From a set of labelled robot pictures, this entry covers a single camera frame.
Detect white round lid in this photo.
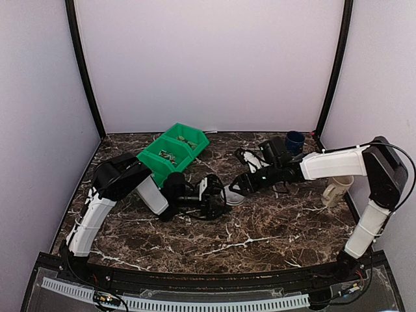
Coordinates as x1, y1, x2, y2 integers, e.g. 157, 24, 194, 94
225, 185, 245, 206

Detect yellow-green gummy candies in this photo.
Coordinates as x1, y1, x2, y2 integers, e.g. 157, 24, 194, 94
175, 136, 198, 150

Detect green three-compartment candy bin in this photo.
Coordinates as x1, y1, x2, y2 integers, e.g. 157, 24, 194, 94
137, 123, 210, 187

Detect black front rail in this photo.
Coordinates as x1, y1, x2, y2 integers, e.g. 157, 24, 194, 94
57, 260, 369, 293

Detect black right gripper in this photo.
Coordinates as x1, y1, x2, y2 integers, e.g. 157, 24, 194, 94
229, 162, 281, 196

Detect white slotted cable duct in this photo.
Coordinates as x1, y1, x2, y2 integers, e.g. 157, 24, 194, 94
40, 277, 310, 311

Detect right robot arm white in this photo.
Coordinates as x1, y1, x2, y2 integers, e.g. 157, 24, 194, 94
225, 136, 414, 282

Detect lollipop candies pile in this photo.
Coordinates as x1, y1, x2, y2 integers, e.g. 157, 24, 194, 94
159, 150, 176, 163

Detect dark blue mug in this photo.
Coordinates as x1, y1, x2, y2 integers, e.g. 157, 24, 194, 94
285, 131, 306, 155

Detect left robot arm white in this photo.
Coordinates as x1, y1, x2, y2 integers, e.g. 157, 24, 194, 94
60, 153, 231, 283

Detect beige ceramic mug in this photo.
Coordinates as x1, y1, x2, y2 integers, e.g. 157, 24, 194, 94
321, 175, 354, 207

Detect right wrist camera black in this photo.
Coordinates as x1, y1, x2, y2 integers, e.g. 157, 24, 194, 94
234, 136, 292, 176

